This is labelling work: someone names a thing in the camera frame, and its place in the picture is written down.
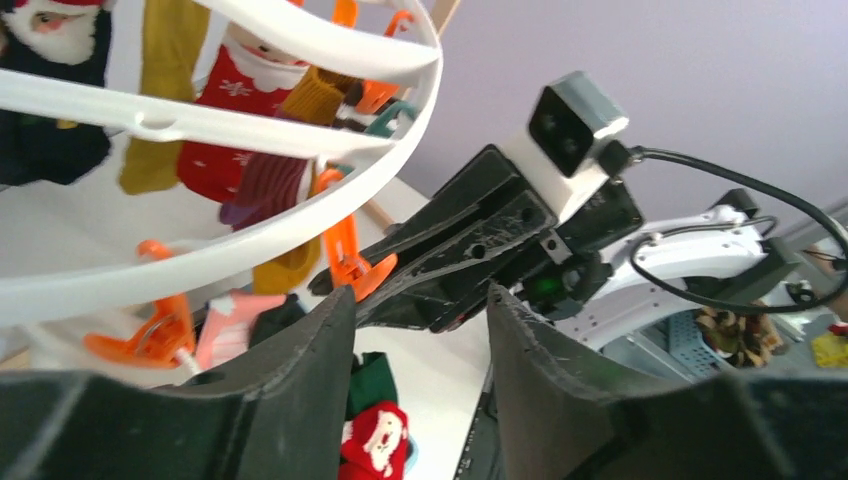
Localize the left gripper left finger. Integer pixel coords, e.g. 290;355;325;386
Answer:
1;287;355;479

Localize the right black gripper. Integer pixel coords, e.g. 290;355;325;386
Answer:
307;144;645;335

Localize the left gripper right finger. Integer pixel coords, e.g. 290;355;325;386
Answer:
487;285;847;479

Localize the red santa sock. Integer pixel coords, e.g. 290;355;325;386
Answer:
337;401;409;480

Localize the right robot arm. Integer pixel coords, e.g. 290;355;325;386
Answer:
355;142;793;347

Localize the white round clip hanger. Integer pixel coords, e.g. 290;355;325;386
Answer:
1;1;443;326

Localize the dark green sock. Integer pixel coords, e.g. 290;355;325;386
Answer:
345;352;398;420

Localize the orange clothes peg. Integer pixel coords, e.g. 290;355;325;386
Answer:
82;239;199;371
311;168;400;303

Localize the teal clothes peg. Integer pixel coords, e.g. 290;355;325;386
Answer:
332;100;418;138

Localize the mustard striped sock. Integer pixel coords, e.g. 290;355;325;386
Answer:
219;67;358;295

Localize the red white hanging sock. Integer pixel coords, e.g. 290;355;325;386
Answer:
176;22;308;203

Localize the black patterned hanging sock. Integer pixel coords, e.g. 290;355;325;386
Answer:
1;0;112;186

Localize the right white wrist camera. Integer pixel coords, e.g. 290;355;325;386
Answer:
498;71;630;224

